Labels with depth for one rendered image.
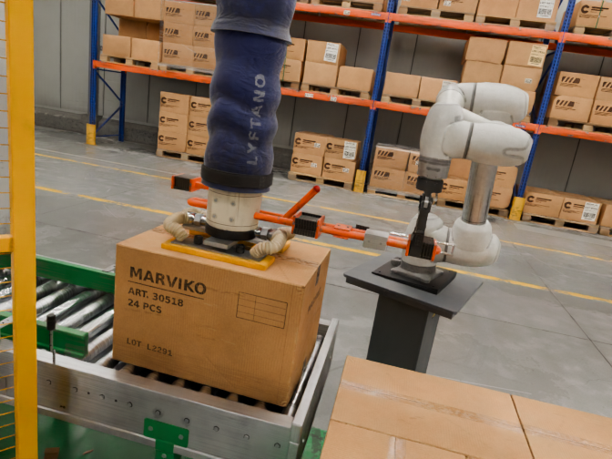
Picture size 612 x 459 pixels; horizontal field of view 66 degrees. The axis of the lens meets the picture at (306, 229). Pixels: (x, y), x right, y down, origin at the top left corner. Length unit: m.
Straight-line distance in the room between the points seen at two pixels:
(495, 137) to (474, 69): 7.24
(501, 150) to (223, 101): 0.77
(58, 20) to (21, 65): 11.27
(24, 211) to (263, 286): 0.64
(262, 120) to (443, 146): 0.52
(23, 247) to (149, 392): 0.52
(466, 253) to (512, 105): 0.62
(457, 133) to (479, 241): 0.79
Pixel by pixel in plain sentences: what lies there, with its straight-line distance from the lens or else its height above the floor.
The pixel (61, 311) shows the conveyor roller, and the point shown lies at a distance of 2.06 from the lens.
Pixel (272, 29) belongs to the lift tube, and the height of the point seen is 1.62.
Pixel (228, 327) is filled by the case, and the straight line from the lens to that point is 1.45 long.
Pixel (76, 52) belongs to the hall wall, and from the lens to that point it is 12.29.
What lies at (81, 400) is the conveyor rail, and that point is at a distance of 1.64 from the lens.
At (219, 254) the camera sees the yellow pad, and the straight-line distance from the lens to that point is 1.44.
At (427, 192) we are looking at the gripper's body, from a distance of 1.38.
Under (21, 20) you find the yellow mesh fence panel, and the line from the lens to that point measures 1.33.
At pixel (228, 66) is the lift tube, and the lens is 1.41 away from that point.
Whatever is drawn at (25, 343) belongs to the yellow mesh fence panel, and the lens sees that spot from 1.52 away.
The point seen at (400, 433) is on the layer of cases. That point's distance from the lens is 1.54.
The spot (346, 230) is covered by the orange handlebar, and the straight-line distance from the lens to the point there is 1.42.
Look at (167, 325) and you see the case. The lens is 1.55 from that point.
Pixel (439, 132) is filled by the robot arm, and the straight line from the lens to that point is 1.35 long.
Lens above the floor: 1.45
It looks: 15 degrees down
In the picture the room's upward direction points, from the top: 8 degrees clockwise
